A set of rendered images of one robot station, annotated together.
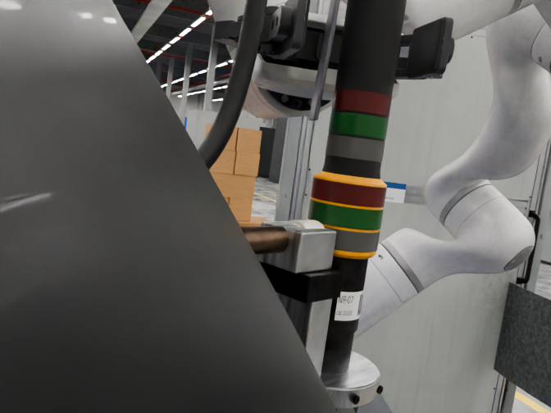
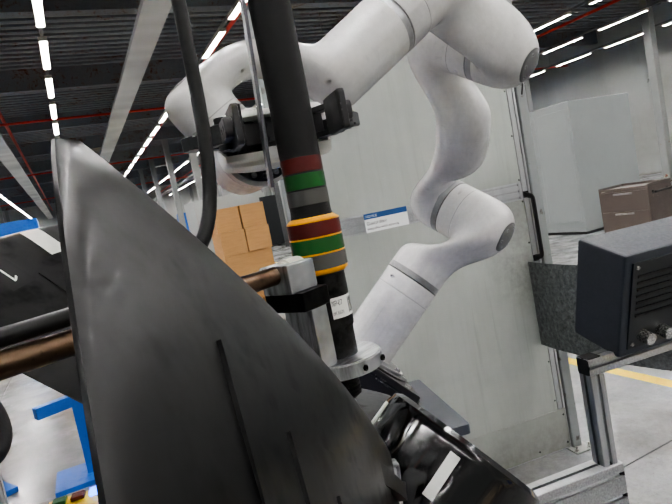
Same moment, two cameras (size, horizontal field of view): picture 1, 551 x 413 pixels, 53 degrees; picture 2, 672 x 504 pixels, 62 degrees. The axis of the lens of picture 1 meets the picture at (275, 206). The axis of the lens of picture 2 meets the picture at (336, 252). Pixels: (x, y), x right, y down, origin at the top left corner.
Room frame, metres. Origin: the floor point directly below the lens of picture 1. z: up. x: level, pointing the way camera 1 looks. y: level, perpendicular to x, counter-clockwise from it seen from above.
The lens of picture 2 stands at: (-0.13, -0.03, 1.41)
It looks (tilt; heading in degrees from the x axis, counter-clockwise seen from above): 5 degrees down; 356
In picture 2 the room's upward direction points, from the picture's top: 11 degrees counter-clockwise
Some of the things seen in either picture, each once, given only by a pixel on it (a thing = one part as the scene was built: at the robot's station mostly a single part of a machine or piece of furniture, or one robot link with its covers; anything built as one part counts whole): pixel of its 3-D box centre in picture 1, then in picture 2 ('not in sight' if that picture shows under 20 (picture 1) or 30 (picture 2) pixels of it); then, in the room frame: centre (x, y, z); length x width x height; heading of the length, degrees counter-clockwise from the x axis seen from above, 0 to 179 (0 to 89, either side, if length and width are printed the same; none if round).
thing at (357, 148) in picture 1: (354, 148); (307, 197); (0.32, -0.04, 1.41); 0.03 x 0.03 x 0.01
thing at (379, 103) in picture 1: (361, 104); (301, 165); (0.32, -0.04, 1.44); 0.03 x 0.03 x 0.01
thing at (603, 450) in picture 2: not in sight; (597, 409); (0.79, -0.49, 0.96); 0.03 x 0.03 x 0.20; 12
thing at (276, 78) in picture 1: (317, 59); (266, 139); (0.43, -0.02, 1.48); 0.11 x 0.10 x 0.07; 12
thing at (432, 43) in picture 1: (436, 56); (345, 113); (0.36, -0.09, 1.48); 0.07 x 0.03 x 0.03; 12
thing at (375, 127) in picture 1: (357, 126); (304, 181); (0.32, -0.04, 1.43); 0.03 x 0.03 x 0.01
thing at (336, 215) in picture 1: (345, 213); (317, 244); (0.32, -0.04, 1.38); 0.04 x 0.04 x 0.01
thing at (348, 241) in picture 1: (342, 234); (320, 259); (0.32, -0.04, 1.36); 0.04 x 0.04 x 0.01
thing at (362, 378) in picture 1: (321, 306); (323, 314); (0.32, -0.03, 1.32); 0.09 x 0.07 x 0.10; 137
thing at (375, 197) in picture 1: (348, 191); (314, 228); (0.32, -0.04, 1.39); 0.04 x 0.04 x 0.01
